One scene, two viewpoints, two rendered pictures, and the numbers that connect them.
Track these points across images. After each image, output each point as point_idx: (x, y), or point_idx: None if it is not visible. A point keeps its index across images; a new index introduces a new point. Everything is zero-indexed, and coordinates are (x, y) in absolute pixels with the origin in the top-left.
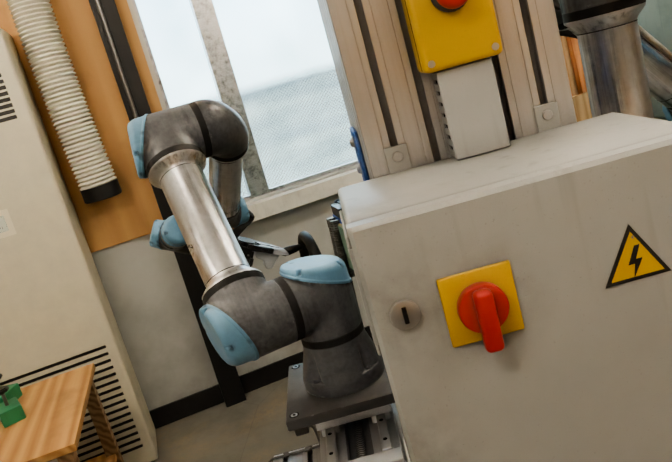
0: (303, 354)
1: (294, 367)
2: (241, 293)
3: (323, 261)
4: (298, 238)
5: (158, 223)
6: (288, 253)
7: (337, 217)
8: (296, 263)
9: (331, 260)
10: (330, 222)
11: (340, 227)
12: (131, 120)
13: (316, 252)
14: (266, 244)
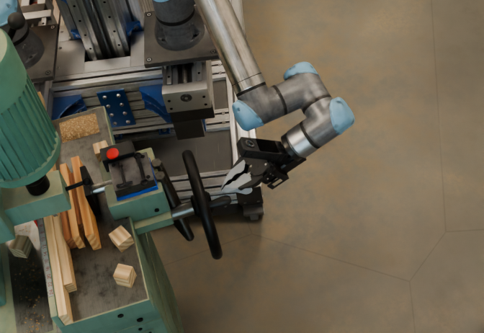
0: (196, 12)
1: (213, 50)
2: None
3: None
4: (204, 191)
5: (333, 99)
6: (220, 188)
7: (152, 169)
8: None
9: None
10: (160, 161)
11: (153, 153)
12: None
13: (185, 151)
14: (240, 179)
